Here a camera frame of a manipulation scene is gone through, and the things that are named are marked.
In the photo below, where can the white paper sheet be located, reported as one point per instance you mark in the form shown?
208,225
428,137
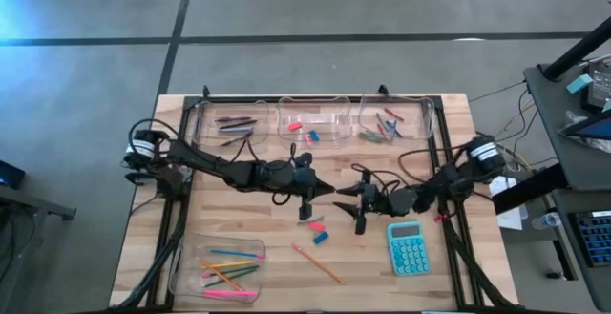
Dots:
511,218

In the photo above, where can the black box blue light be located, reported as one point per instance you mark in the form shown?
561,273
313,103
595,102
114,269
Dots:
12,175

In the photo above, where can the green pencil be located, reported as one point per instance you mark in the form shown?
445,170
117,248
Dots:
243,269
238,276

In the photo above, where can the small teal box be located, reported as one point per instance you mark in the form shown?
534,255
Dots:
579,84

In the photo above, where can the grey crayon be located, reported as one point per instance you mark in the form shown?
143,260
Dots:
316,220

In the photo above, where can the blue marker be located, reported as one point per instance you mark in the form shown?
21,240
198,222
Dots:
391,130

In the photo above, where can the dark grey side desk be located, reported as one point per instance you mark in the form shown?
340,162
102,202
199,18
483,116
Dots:
587,175

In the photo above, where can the slim black pen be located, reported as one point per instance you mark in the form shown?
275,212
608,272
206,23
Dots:
236,139

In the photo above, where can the black monitor pole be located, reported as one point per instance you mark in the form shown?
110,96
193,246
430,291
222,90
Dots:
577,49

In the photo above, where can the yellow pencil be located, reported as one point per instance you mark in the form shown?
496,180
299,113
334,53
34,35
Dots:
234,264

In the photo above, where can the flat black device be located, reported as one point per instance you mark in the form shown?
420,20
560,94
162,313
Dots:
601,90

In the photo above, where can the small red clip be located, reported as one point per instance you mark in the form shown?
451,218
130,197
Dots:
438,218

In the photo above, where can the dark grey bench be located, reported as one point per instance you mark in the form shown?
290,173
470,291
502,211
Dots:
28,204

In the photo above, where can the clear water bottle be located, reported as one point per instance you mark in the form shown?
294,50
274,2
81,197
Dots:
546,221

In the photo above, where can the purple pen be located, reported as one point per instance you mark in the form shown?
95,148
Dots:
234,119

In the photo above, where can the light blue pen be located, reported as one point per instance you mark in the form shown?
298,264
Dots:
235,130

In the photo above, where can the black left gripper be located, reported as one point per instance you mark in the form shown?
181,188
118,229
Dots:
291,175

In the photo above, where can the small black floor object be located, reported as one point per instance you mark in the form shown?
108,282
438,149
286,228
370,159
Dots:
554,274

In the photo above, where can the clear plastic bin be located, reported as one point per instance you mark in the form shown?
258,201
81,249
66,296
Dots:
415,109
210,137
334,113
191,290

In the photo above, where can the teal calculator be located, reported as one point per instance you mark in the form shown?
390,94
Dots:
409,252

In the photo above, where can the pink red crayon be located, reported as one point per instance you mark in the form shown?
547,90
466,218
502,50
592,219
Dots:
394,114

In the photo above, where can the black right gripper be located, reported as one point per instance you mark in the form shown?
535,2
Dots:
386,199

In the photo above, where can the orange red eraser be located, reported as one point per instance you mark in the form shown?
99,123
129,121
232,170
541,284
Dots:
317,227
296,126

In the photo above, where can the crumpled clear plastic bag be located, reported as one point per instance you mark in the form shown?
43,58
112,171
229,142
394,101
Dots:
575,116

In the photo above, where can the green crayon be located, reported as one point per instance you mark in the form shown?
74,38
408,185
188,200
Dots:
372,137

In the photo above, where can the thick black pen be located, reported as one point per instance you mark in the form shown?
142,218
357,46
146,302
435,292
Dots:
238,124

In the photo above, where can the monitor with blue screen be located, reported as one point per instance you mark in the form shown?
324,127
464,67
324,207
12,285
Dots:
596,128

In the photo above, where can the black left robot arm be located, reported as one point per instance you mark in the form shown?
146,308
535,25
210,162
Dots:
205,166

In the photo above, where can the black keyboard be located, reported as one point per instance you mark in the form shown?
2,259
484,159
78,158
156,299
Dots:
594,237

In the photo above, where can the orange pencil pink eraser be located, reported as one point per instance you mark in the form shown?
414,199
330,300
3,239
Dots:
317,264

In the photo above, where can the purple crayon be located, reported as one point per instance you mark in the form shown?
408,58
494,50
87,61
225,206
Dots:
397,133

